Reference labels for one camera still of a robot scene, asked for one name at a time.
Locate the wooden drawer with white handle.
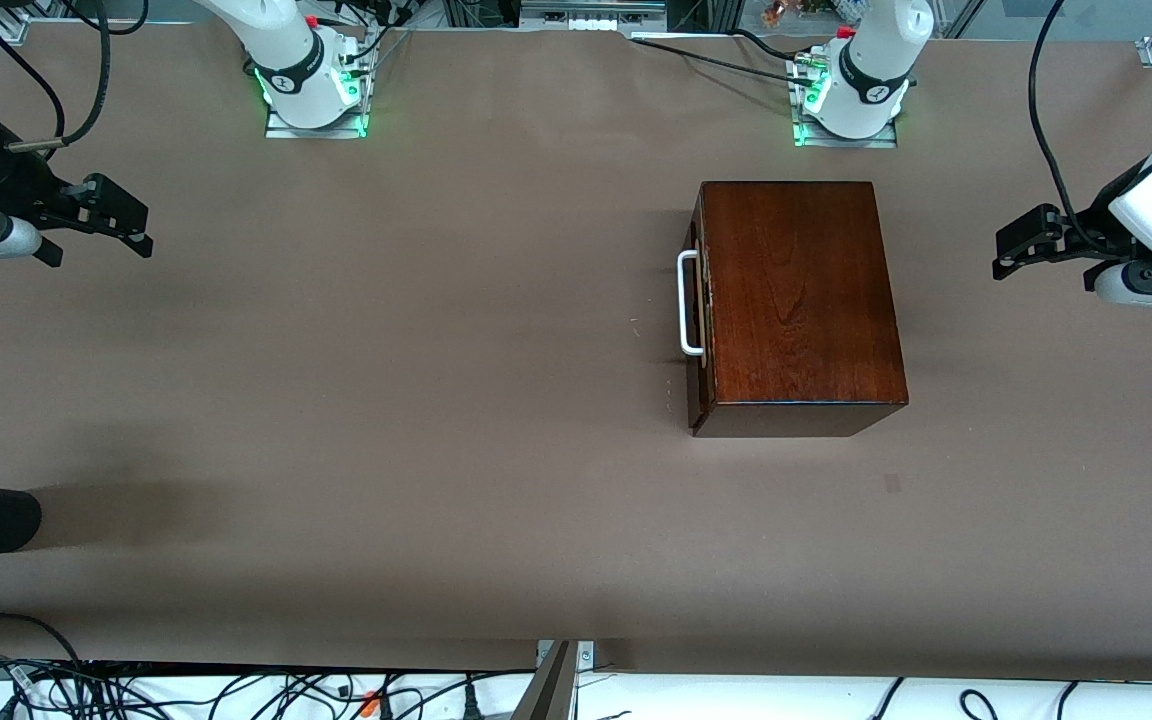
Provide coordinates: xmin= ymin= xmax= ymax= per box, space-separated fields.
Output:
xmin=677 ymin=185 xmax=717 ymax=433

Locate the dark brown wooden cabinet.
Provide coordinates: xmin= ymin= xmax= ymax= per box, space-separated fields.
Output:
xmin=691 ymin=180 xmax=909 ymax=438

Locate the brown table cover sheet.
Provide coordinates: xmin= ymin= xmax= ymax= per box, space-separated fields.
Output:
xmin=0 ymin=20 xmax=1152 ymax=673

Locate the grey metal connector panel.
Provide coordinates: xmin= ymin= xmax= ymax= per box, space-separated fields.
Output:
xmin=519 ymin=0 xmax=668 ymax=31

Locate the grey slanted bar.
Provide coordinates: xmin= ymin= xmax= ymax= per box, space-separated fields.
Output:
xmin=511 ymin=640 xmax=579 ymax=720

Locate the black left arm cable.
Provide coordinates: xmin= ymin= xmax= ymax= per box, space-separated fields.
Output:
xmin=1028 ymin=0 xmax=1127 ymax=256

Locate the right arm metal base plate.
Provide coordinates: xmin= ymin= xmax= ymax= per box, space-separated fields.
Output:
xmin=264 ymin=60 xmax=369 ymax=139

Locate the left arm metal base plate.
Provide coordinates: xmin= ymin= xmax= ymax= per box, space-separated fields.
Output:
xmin=791 ymin=60 xmax=899 ymax=149

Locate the short black base cable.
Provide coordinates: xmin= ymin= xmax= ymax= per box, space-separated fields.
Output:
xmin=731 ymin=28 xmax=809 ymax=63

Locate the long black base cable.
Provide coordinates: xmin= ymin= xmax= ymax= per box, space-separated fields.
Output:
xmin=629 ymin=35 xmax=822 ymax=89

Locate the black frame post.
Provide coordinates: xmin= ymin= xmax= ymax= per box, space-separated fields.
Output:
xmin=666 ymin=0 xmax=747 ymax=33

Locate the aluminium corner bracket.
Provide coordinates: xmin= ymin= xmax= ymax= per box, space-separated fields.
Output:
xmin=536 ymin=640 xmax=597 ymax=673

